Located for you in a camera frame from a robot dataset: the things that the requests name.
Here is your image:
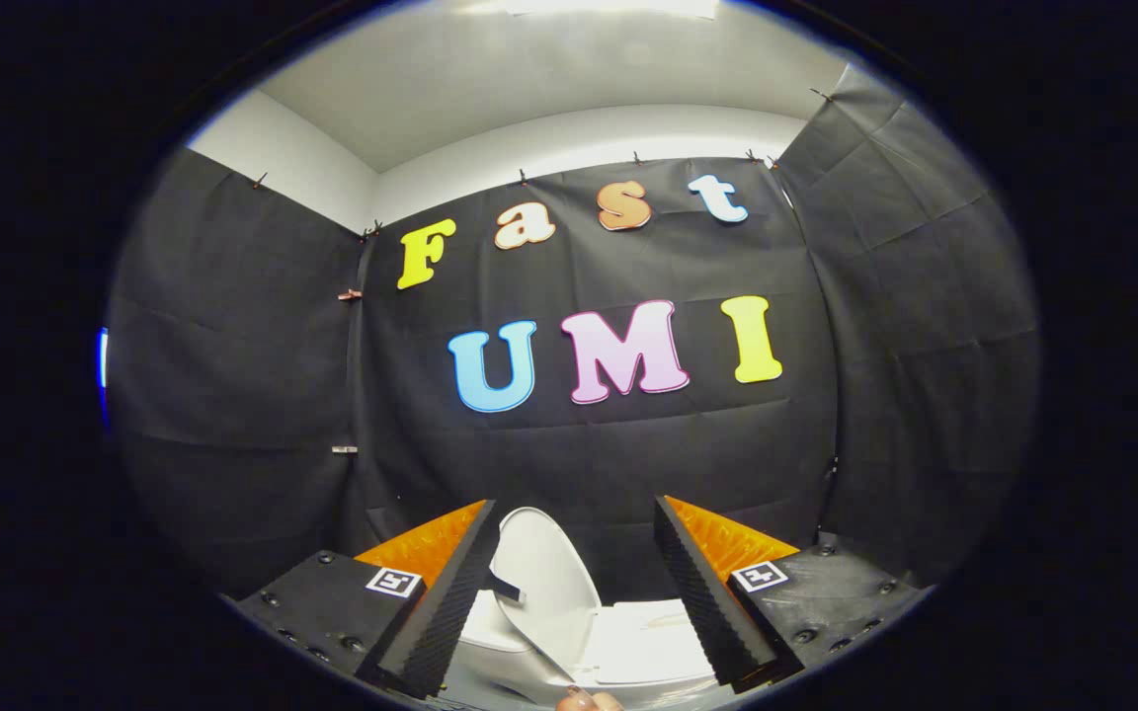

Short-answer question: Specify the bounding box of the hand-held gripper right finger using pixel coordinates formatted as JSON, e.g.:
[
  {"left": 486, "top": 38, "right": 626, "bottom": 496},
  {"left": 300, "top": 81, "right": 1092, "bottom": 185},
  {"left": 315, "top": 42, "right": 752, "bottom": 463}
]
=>
[{"left": 654, "top": 495, "right": 930, "bottom": 695}]

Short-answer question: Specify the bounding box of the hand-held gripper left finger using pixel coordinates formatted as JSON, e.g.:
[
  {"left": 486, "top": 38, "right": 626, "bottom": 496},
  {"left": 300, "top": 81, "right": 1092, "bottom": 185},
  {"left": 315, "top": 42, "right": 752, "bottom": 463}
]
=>
[{"left": 221, "top": 499, "right": 504, "bottom": 700}]

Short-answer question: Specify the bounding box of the white toilet lid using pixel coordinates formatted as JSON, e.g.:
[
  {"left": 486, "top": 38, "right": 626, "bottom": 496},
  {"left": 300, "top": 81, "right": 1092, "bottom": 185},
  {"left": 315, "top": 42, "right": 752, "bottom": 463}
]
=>
[{"left": 490, "top": 507, "right": 604, "bottom": 682}]

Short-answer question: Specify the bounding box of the white toilet bowl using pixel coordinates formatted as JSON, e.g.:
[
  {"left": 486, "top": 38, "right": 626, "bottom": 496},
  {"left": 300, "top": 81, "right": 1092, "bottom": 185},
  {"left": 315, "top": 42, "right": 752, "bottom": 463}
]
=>
[{"left": 448, "top": 591, "right": 728, "bottom": 710}]

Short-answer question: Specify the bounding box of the white toilet seat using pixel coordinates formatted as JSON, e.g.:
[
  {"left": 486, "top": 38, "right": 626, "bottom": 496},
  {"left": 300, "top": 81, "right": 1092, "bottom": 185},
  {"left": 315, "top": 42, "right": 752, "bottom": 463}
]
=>
[{"left": 584, "top": 597, "right": 718, "bottom": 688}]

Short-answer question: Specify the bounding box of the black backdrop cloth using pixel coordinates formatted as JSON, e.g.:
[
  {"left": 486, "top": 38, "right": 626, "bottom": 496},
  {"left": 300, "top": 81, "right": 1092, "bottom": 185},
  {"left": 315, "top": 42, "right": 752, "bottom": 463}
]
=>
[{"left": 105, "top": 64, "right": 1042, "bottom": 603}]

